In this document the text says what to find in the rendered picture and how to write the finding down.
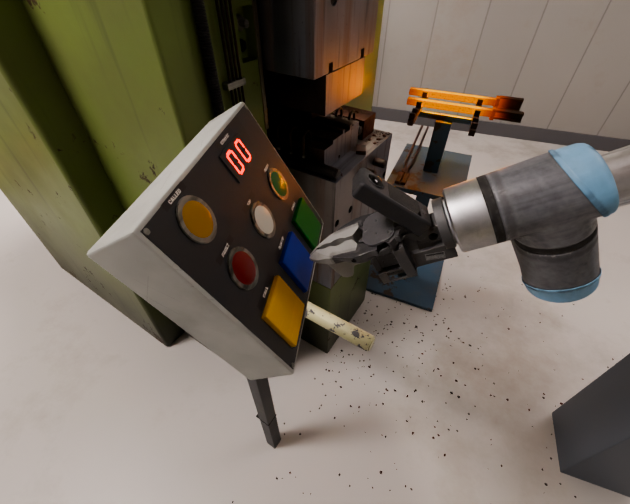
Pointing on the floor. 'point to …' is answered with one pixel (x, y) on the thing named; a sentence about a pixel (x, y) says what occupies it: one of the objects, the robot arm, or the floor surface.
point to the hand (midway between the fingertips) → (315, 252)
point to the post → (265, 409)
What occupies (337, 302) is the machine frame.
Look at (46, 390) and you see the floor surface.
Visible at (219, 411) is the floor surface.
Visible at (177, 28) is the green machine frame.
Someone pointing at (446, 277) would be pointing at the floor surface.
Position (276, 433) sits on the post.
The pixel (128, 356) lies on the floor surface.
